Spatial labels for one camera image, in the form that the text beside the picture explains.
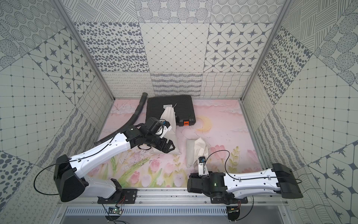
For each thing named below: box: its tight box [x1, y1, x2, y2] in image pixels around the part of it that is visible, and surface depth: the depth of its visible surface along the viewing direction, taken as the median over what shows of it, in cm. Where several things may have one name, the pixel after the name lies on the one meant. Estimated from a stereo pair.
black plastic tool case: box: [145, 94, 196, 127], surface depth 108 cm
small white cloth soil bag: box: [185, 137, 210, 169], surface depth 81 cm
